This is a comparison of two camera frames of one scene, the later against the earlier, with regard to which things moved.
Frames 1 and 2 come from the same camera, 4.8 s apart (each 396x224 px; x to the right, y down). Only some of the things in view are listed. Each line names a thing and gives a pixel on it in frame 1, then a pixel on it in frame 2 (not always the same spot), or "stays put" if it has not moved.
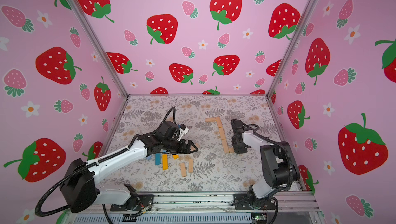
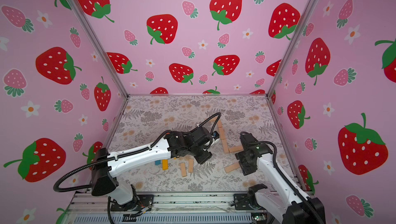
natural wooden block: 225,146 stays put
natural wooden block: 183,170 stays put
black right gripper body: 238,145 → 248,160
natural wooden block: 222,133 stays put
